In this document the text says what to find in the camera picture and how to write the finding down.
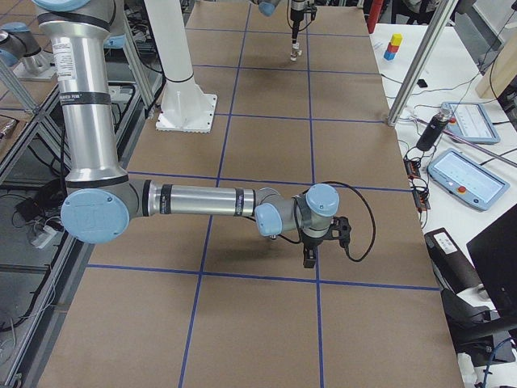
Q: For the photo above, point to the blue wooden block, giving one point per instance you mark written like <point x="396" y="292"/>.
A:
<point x="388" y="56"/>

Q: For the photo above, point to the teach pendant tablet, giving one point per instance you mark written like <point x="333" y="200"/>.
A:
<point x="467" y="180"/>
<point x="470" y="121"/>

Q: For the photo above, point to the far teach pendant tablet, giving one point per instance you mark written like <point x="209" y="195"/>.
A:
<point x="470" y="121"/>

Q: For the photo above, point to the red wooden block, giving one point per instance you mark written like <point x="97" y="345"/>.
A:
<point x="392" y="48"/>

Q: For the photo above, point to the yellow wooden block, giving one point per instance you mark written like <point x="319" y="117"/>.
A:
<point x="396" y="39"/>

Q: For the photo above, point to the black water bottle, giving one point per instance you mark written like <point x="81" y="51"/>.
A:
<point x="432" y="131"/>

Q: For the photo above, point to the aluminium frame post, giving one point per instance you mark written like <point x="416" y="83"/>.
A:
<point x="429" y="41"/>

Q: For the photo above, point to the white pedestal column with base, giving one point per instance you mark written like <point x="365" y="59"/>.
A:
<point x="184" y="106"/>

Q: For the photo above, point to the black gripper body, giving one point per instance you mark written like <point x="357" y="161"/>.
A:
<point x="296" y="12"/>
<point x="312" y="242"/>

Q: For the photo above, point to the black monitor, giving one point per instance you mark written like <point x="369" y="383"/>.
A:
<point x="493" y="252"/>

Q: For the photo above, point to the small black square device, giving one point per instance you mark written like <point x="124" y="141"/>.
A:
<point x="422" y="83"/>

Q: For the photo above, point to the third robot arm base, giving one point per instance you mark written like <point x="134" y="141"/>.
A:
<point x="21" y="51"/>

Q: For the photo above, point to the near teach pendant tablet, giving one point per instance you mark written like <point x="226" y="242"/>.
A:
<point x="467" y="180"/>

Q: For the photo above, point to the black box with label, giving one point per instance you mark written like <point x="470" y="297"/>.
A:
<point x="451" y="267"/>

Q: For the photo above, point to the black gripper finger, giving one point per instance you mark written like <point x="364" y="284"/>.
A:
<point x="295" y="30"/>
<point x="309" y="255"/>

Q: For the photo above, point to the white PPR valve with handle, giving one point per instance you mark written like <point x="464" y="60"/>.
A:
<point x="296" y="51"/>

